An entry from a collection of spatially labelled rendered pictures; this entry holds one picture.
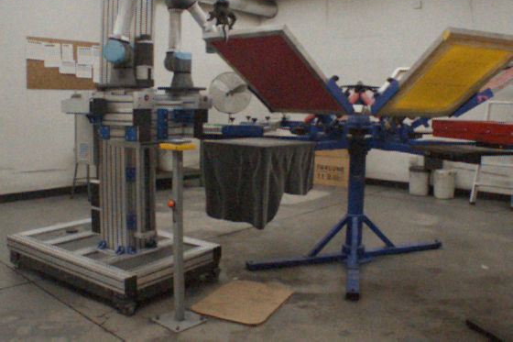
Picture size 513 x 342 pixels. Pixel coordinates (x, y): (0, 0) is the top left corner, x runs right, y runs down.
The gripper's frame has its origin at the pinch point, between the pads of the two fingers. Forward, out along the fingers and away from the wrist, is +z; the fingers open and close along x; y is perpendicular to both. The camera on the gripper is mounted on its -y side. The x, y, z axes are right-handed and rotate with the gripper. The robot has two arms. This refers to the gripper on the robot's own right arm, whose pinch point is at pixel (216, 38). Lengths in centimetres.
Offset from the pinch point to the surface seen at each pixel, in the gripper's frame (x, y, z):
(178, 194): -8, 10, 80
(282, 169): -47, -21, 55
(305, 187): -72, -21, 61
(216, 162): -31, 11, 59
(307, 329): -67, -44, 135
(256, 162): -31, -17, 56
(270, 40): -21.7, -16.6, -6.3
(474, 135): -67, -113, 26
